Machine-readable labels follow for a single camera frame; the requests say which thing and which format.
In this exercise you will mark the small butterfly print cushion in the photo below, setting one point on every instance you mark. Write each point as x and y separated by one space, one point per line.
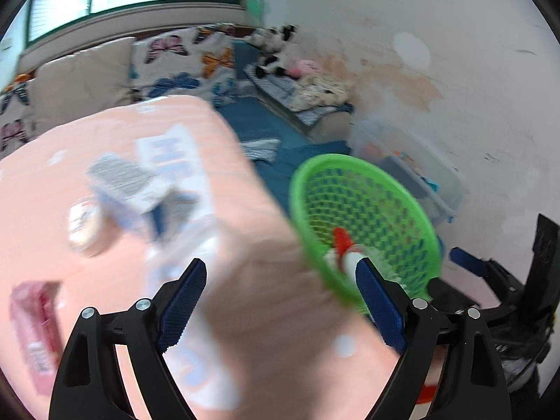
13 109

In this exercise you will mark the black and white cow plush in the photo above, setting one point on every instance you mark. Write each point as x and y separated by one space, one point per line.
280 39

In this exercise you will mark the striped grey cloth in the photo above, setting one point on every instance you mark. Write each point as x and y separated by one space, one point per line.
260 148

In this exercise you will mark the large butterfly print cushion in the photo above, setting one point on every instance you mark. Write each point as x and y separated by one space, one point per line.
175 65

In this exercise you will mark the beige cushion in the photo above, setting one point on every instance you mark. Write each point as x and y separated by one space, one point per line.
78 87

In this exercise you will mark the green plastic mesh basket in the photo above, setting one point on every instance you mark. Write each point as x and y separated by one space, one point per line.
298 214

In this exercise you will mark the white bottle red cap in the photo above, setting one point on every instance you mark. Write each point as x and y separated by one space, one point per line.
348 264

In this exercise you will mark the pink tissue pack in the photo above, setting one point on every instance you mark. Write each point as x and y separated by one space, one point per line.
37 337

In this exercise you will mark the clear plastic storage box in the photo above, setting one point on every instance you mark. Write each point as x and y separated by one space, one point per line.
393 148

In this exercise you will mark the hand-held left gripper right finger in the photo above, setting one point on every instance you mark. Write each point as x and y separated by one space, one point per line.
380 306

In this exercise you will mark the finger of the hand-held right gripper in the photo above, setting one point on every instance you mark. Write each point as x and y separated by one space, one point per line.
466 259
450 295

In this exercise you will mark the pink plush toy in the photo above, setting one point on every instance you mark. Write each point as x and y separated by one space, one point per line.
306 68

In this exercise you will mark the spotted cream cloth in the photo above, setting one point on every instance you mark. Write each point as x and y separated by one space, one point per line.
321 92

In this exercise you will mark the grey plush toy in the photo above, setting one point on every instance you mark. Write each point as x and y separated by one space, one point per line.
261 38

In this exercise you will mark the white and blue carton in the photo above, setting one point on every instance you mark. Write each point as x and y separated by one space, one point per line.
127 179

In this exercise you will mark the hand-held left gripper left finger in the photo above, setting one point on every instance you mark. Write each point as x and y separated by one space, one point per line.
183 306

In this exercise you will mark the round red-lid plastic cup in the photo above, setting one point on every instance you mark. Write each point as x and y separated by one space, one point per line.
83 227

